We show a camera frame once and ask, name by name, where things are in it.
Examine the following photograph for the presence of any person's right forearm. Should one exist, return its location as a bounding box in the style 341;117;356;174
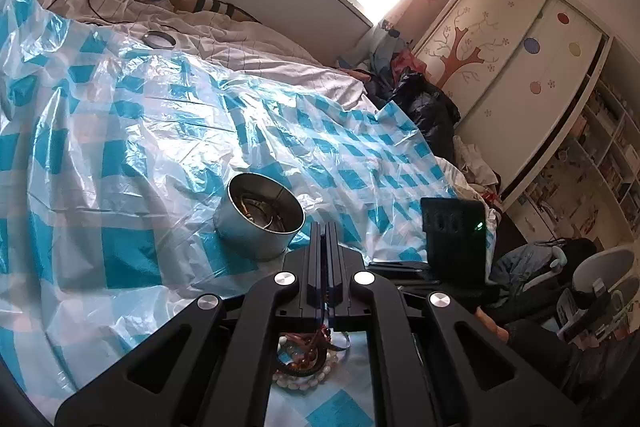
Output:
500;317;601;408

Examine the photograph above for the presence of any white pearl bracelet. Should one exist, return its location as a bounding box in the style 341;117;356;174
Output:
272;341;342;391

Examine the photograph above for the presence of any black plastic bag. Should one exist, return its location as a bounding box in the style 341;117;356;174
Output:
390;72;462;158

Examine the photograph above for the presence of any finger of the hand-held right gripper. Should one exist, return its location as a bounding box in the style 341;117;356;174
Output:
367;261;432;284

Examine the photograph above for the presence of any pile of colourful clothes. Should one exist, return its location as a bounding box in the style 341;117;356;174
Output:
340;19;432;102

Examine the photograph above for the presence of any white grid bed quilt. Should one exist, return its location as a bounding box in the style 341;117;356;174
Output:
10;0;501;212

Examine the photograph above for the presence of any blue checkered plastic sheet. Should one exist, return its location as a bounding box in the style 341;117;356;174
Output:
0;0;496;427

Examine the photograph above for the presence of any brown bead bracelet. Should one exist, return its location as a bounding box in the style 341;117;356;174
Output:
274;332;328;379

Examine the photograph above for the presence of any white bookshelf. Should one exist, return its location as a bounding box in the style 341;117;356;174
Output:
505;52;640;259

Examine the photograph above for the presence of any grey white chair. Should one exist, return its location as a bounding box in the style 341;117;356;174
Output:
555;247;637;349

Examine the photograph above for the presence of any round metal tin lid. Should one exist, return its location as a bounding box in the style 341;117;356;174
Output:
142;31;177;51

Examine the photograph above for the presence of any person's right hand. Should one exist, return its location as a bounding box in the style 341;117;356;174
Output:
474;308;512;344

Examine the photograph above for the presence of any blue denim garment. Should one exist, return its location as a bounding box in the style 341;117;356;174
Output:
492;238;571;289

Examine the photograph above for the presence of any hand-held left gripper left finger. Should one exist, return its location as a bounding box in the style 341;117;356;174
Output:
54;223;329;427

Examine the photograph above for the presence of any white crumpled cloth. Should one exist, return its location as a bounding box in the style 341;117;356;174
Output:
452;134;503;208

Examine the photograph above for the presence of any red cord bracelet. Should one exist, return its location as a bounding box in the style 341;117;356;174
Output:
300;326;351;353

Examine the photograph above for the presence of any tree-print white wardrobe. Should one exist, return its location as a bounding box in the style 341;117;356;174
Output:
412;0;610;204

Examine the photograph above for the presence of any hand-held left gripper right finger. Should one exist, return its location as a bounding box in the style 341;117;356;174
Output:
327;223;583;427

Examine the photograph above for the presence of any round metal tin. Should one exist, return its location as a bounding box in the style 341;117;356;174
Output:
213;173;306;262

